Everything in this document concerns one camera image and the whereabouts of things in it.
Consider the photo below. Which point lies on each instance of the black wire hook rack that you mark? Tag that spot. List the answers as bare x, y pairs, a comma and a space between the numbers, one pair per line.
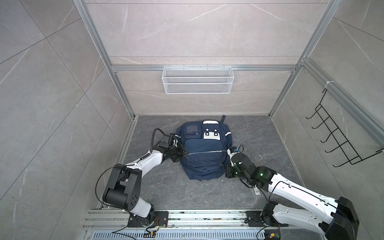
340, 138

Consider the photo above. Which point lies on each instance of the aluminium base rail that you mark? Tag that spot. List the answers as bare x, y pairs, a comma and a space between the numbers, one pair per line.
195, 224

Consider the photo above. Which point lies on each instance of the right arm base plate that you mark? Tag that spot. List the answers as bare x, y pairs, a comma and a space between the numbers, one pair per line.
257, 219

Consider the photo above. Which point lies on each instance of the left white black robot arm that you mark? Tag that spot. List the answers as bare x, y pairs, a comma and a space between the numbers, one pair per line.
123, 187

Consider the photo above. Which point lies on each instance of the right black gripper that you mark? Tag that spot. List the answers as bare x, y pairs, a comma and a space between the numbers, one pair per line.
228, 170

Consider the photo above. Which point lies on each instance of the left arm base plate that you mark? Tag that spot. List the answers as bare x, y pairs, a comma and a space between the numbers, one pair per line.
154, 219

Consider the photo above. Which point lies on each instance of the clear plastic ruler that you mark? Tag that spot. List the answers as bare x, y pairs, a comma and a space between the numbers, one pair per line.
256, 191

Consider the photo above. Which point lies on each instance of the white wire mesh basket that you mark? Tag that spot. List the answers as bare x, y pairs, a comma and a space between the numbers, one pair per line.
198, 80

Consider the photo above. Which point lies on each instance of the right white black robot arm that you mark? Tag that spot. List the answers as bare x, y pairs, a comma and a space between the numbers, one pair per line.
292, 204

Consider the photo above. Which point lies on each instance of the navy blue student backpack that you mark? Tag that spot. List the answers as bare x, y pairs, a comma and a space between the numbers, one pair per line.
206, 145

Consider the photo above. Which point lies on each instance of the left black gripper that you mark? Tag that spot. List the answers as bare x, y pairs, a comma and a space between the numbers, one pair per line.
182, 152

